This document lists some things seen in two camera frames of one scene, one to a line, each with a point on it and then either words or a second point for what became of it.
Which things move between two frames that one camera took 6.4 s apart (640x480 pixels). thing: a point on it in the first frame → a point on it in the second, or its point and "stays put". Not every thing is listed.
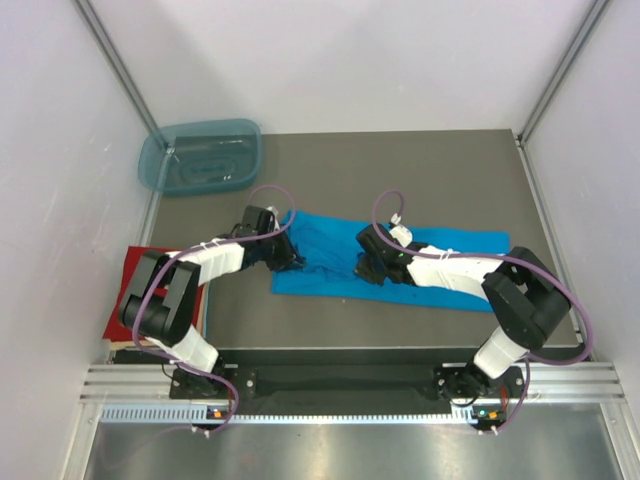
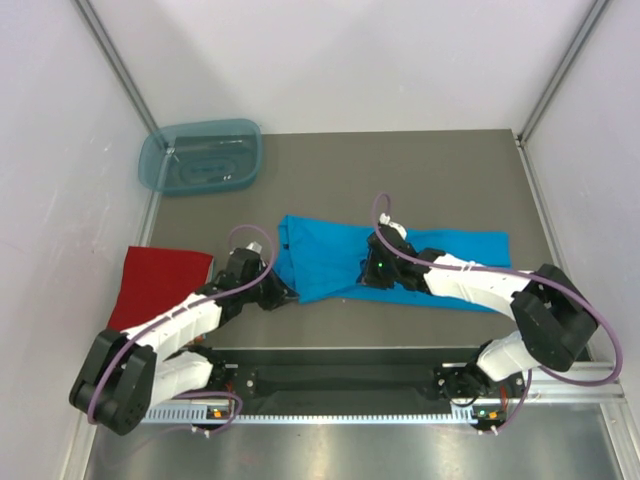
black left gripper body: [276, 252] → [267, 294]
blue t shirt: [331, 251] stays put
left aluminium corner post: [116, 63] stays put
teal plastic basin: [201, 156] stays put
